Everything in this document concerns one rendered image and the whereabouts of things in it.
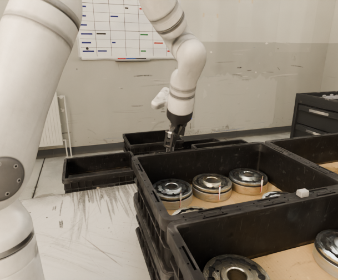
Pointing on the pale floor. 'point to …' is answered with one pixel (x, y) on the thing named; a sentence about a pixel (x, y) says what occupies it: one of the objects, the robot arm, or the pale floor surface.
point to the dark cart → (322, 114)
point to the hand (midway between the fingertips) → (175, 142)
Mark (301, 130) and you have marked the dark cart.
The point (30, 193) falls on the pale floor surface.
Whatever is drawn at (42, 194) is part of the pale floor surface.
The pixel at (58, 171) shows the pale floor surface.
